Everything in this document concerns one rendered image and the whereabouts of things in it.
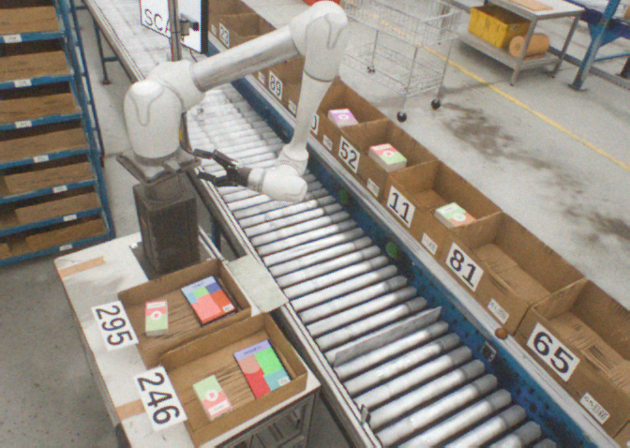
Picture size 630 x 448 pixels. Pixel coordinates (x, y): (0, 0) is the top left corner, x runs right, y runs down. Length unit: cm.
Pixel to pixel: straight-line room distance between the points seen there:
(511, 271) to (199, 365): 122
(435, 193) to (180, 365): 133
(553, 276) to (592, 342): 26
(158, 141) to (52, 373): 148
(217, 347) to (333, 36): 107
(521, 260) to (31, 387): 225
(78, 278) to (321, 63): 122
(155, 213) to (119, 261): 37
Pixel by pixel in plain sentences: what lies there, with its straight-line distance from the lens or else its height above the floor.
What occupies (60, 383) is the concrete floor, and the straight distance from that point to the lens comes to 279.
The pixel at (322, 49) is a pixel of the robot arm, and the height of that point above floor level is 167.
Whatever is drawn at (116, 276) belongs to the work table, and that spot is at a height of 75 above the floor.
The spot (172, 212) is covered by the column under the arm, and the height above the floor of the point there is 104.
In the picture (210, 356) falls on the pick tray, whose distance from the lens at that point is 180.
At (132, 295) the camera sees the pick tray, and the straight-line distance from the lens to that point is 194.
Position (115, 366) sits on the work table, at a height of 75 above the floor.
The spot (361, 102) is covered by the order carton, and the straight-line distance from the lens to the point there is 275.
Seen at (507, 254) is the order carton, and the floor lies 89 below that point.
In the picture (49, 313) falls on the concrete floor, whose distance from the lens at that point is 309.
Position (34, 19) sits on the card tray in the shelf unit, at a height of 139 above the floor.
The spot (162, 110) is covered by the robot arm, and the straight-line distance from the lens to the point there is 169.
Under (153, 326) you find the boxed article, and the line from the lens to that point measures 186.
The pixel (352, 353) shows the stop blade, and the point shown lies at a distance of 183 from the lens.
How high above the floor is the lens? 223
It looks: 39 degrees down
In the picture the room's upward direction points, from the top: 7 degrees clockwise
